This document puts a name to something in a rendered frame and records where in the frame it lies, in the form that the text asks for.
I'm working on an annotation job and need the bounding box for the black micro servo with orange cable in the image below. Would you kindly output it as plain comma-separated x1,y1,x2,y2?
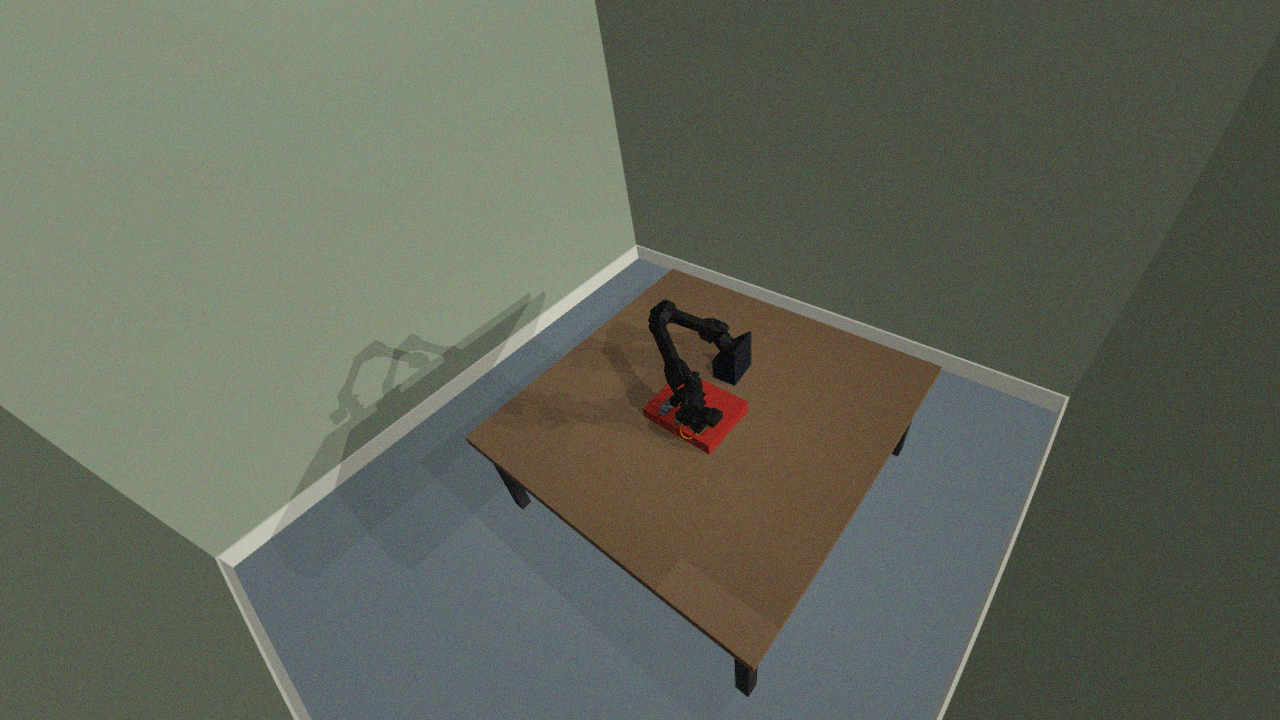
680,421,707,439

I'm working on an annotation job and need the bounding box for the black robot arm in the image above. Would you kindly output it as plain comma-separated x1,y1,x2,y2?
648,299,739,427

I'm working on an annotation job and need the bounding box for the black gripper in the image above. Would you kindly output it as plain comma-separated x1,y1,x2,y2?
669,392,723,428

